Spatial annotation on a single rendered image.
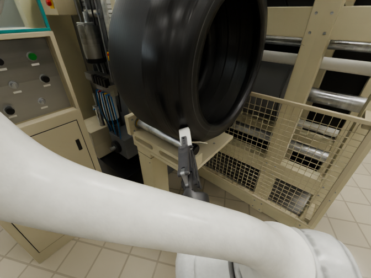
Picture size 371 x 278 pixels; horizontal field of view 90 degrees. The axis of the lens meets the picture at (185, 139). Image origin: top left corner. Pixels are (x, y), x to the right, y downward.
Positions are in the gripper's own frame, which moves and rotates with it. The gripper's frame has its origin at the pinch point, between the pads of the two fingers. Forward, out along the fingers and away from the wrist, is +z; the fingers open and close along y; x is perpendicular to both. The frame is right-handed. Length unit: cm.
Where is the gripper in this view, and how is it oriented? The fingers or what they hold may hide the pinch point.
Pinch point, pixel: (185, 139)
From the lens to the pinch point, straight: 53.5
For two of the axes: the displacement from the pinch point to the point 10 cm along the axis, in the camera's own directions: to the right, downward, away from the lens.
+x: 9.4, -2.6, -2.1
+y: 3.2, 5.0, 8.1
